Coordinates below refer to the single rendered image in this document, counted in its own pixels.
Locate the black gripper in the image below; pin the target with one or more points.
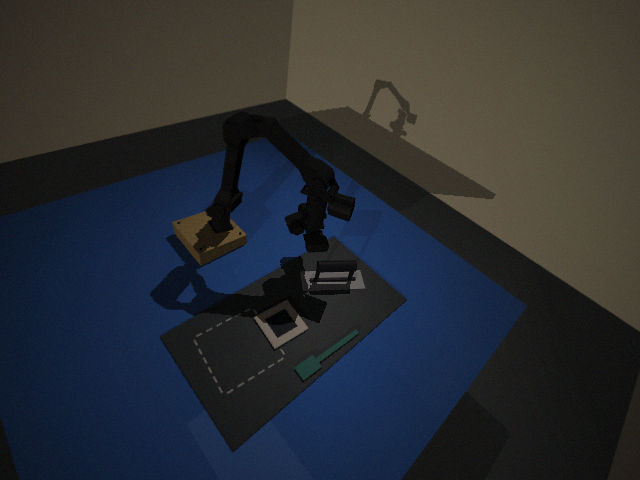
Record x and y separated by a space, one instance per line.
314 239

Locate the beige square tile with dark centre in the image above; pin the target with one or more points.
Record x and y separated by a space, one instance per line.
280 324

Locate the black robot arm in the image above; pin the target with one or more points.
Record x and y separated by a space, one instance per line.
317 175

